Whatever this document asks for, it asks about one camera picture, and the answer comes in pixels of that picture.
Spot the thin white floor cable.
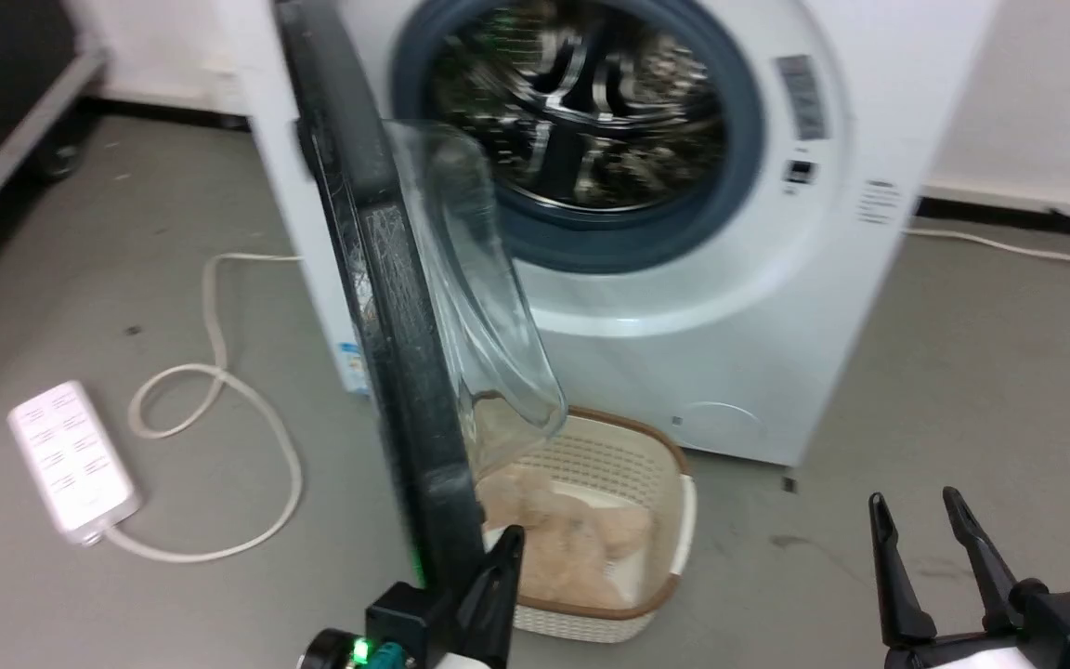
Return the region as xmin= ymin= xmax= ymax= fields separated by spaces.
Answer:
xmin=901 ymin=226 xmax=1070 ymax=273

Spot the white front-load washing machine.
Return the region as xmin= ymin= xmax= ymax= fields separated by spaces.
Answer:
xmin=217 ymin=0 xmax=1002 ymax=467

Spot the white power strip cable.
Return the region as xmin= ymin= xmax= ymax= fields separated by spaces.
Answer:
xmin=102 ymin=252 xmax=305 ymax=565

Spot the grey warning label sticker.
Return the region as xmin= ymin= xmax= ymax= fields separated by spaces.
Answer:
xmin=775 ymin=54 xmax=830 ymax=142

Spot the white power strip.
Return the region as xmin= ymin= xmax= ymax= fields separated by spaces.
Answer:
xmin=7 ymin=380 xmax=143 ymax=547

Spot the blue energy label sticker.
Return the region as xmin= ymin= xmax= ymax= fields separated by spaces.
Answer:
xmin=337 ymin=340 xmax=372 ymax=398

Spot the black caster wheel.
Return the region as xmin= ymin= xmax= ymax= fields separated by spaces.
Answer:
xmin=28 ymin=110 xmax=97 ymax=183

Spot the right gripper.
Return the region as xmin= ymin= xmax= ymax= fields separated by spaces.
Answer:
xmin=868 ymin=485 xmax=1070 ymax=669

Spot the white laundry basket brown rim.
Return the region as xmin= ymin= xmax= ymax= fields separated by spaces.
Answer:
xmin=474 ymin=405 xmax=699 ymax=646

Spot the black-framed glass washer door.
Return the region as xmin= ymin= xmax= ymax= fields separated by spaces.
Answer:
xmin=273 ymin=0 xmax=570 ymax=596

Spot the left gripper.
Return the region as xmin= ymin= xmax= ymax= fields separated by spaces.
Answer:
xmin=300 ymin=525 xmax=527 ymax=669

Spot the beige plush cloth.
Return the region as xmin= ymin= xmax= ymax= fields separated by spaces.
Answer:
xmin=479 ymin=463 xmax=659 ymax=611

